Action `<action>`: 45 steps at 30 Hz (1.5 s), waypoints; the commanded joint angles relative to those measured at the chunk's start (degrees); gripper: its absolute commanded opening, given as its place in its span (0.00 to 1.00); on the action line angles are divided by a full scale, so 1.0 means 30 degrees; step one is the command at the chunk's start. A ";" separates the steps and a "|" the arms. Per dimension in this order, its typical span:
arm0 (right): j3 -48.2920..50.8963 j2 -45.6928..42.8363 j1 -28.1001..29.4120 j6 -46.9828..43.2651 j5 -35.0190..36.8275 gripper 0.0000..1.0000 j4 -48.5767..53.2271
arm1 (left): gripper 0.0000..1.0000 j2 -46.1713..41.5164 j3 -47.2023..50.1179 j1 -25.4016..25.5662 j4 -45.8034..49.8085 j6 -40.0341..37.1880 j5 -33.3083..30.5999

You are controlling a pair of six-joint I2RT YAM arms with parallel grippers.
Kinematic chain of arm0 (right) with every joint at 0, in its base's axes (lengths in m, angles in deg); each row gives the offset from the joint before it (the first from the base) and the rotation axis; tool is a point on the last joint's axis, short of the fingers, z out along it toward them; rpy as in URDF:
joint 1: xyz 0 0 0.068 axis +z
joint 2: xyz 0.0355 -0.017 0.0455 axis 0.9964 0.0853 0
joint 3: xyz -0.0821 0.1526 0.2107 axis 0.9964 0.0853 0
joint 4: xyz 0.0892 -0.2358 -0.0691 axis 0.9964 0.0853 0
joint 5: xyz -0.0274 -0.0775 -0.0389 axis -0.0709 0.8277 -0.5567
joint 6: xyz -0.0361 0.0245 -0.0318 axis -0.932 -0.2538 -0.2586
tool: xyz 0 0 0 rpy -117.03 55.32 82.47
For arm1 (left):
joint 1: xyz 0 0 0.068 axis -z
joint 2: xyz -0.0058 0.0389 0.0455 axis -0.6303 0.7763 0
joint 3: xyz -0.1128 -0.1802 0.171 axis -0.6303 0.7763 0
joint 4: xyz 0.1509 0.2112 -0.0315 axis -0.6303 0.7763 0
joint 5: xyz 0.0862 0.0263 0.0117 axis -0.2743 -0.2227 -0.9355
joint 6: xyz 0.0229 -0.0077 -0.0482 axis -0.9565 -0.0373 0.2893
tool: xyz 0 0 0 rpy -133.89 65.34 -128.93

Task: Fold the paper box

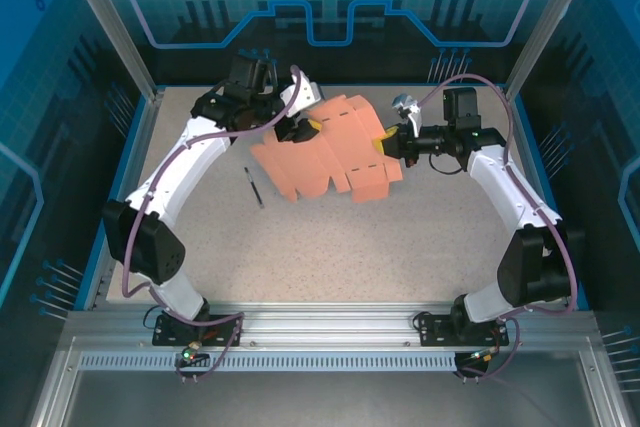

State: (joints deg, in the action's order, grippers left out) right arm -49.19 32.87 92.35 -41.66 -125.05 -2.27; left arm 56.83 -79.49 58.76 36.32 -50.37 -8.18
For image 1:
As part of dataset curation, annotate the grey metal tray frame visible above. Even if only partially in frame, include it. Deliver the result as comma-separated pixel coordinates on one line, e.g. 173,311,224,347
29,336,640,427

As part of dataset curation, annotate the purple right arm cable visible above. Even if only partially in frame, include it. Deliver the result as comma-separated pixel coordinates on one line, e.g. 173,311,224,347
419,73,581,383

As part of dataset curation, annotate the aluminium mounting beam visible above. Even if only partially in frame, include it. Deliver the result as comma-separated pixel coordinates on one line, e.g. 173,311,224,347
64,300,601,348

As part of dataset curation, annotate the aluminium frame post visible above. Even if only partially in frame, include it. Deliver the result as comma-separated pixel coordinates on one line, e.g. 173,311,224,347
504,0,589,101
54,0,159,101

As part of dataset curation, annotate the slotted grey cable duct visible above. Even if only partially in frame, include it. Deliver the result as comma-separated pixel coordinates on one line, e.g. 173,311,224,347
78,352,460,373

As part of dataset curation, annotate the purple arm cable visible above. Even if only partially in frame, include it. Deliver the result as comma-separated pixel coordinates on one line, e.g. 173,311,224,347
119,64,314,383
419,73,581,383

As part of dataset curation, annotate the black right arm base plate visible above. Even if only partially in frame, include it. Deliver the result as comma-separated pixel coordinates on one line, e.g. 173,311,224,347
417,314,511,347

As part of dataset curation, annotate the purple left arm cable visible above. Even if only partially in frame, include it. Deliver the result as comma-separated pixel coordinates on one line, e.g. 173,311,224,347
119,64,314,383

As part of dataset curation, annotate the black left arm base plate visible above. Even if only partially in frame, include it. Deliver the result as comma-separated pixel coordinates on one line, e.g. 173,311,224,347
152,313,246,348

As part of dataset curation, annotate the orange paper box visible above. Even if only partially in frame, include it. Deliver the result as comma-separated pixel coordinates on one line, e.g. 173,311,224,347
249,94,405,206

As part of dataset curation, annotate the blue table side trim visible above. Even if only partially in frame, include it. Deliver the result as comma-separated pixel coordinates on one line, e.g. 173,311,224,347
74,94,154,311
512,94,591,311

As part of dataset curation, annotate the cable connector with green light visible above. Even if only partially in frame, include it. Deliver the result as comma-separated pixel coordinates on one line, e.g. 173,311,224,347
174,341,211,366
467,346,501,366

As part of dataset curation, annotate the aluminium table side rail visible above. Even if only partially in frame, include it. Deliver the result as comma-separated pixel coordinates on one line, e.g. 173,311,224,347
502,89,574,311
84,89,166,311

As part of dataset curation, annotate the black pen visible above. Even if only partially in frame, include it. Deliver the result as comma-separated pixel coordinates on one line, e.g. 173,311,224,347
243,166,265,210

